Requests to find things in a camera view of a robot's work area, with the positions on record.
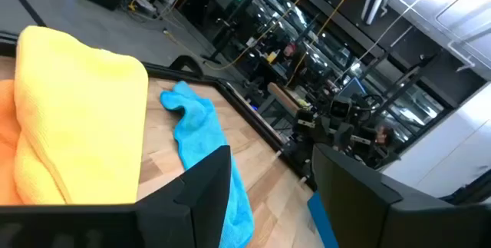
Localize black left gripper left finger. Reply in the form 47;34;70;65
0;144;232;248

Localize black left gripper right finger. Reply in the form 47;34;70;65
311;143;491;248

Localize light blue microfiber towel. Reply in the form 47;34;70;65
160;81;255;248

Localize yellow microfiber towel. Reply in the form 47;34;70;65
13;25;150;206

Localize orange microfiber towel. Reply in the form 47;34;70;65
0;79;25;206

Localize dark blue plastic tray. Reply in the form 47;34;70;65
306;190;341;248

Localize black cable loop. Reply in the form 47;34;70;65
168;55;204;78

